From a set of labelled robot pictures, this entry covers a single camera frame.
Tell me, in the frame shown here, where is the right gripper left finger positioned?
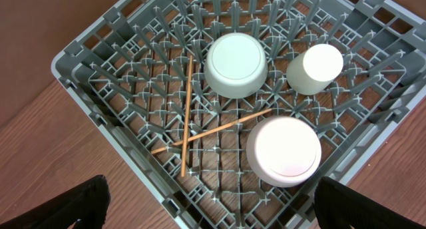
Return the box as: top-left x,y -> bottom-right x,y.
1,174 -> 110,229

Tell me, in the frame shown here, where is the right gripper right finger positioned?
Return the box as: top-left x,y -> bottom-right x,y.
314,176 -> 425,229

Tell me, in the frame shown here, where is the small pink bowl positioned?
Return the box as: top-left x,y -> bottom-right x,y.
246,116 -> 321,188

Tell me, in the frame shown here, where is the wooden chopstick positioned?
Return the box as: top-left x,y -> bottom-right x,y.
151,109 -> 272,154
181,55 -> 193,177

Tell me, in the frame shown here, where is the small white cup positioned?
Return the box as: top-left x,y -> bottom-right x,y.
286,44 -> 343,95

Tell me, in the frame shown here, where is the grey-white bowl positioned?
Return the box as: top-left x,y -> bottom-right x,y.
204,33 -> 268,99

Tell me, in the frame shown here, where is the grey dishwasher rack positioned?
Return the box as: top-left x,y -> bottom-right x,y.
51,0 -> 425,228

